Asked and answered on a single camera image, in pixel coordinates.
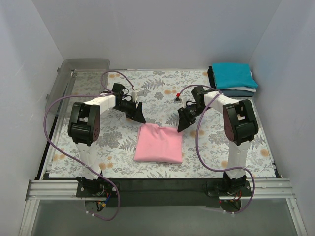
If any pink t shirt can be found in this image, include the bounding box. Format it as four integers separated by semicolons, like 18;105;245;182
134;123;183;164

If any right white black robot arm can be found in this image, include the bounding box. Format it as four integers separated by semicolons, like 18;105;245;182
177;85;259;196

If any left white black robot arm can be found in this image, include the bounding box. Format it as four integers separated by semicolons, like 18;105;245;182
68;83;146;197

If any floral table mat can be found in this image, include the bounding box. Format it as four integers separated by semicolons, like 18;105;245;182
48;69;274;179

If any grey blue folded t shirt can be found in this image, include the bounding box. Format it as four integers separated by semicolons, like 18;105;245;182
220;89;254;97

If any teal folded t shirt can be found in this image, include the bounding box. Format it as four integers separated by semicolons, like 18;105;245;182
212;62;258;89

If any clear plastic bin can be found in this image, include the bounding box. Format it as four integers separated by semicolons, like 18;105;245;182
45;57;110;118

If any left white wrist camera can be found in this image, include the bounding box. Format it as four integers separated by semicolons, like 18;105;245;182
131;90;144;102

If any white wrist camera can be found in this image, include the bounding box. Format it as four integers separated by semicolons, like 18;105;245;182
131;90;144;102
174;93;182;103

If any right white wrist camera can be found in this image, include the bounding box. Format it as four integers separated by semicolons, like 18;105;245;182
174;93;182;103

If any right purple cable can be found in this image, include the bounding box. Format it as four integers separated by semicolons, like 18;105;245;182
176;85;255;216

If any purple cable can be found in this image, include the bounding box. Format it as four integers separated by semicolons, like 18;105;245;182
176;85;255;216
43;70;135;221

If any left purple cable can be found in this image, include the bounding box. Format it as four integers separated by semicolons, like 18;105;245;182
43;70;135;221

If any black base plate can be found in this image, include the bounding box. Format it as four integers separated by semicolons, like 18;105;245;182
76;178;252;208

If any aluminium frame rail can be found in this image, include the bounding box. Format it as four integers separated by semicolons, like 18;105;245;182
19;178;307;236

